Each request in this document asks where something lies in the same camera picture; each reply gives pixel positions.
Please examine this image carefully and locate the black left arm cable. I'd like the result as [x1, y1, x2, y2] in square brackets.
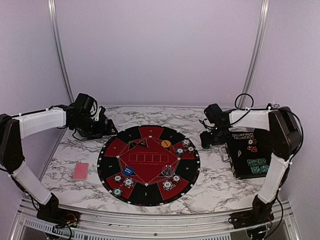
[15, 105, 71, 121]

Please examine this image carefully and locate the aluminium frame post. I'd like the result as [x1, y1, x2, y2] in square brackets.
[242, 0, 270, 94]
[47, 0, 75, 103]

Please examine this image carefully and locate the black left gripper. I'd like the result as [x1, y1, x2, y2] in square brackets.
[72, 115, 118, 140]

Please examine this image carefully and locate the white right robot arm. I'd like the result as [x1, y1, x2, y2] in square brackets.
[200, 103, 304, 205]

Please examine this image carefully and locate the round red black poker mat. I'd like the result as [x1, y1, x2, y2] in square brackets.
[97, 125, 201, 207]

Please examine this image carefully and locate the orange big blind button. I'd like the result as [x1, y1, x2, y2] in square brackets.
[161, 140, 172, 148]

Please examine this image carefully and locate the aluminium front rail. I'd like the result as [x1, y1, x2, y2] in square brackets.
[9, 198, 302, 240]

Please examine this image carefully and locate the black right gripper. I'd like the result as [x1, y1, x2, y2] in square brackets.
[200, 125, 228, 148]

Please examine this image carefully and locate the right aluminium frame post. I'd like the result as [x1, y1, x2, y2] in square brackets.
[242, 0, 270, 94]

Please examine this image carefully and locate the clear round dealer button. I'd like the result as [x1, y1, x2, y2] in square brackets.
[159, 164, 175, 177]

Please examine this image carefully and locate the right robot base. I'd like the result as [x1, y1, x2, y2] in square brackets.
[228, 209, 275, 240]

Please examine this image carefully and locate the red brown poker chip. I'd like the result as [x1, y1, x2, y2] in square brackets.
[113, 175, 122, 183]
[172, 174, 181, 183]
[187, 146, 195, 154]

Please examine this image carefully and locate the left aluminium frame post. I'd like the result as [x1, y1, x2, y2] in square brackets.
[47, 0, 75, 103]

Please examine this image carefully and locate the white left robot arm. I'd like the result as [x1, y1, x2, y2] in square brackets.
[0, 93, 118, 223]

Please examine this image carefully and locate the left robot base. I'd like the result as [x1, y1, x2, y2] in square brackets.
[36, 204, 80, 228]

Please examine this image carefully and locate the red playing card deck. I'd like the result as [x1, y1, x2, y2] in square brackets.
[72, 163, 89, 180]

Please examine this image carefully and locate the black poker chip case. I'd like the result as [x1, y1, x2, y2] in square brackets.
[222, 107, 301, 180]

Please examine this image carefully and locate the blue small blind button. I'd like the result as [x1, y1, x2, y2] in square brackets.
[123, 166, 135, 177]

